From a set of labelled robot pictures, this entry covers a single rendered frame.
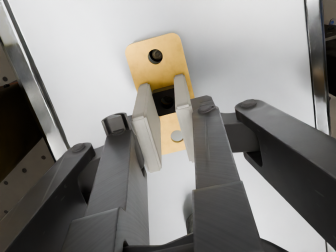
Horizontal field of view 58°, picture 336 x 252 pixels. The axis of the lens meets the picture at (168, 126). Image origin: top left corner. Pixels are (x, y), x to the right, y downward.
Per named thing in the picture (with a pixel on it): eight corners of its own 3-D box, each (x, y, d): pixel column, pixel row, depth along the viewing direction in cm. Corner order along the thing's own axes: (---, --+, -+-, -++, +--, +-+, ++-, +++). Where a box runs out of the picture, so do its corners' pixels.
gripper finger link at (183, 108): (174, 108, 14) (190, 104, 14) (173, 75, 20) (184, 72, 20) (189, 164, 15) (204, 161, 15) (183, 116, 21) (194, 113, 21)
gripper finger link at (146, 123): (162, 171, 15) (147, 174, 15) (160, 122, 22) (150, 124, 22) (145, 116, 14) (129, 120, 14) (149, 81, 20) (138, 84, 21)
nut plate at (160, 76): (205, 143, 23) (207, 150, 22) (157, 154, 23) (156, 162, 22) (178, 30, 20) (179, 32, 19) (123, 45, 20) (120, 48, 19)
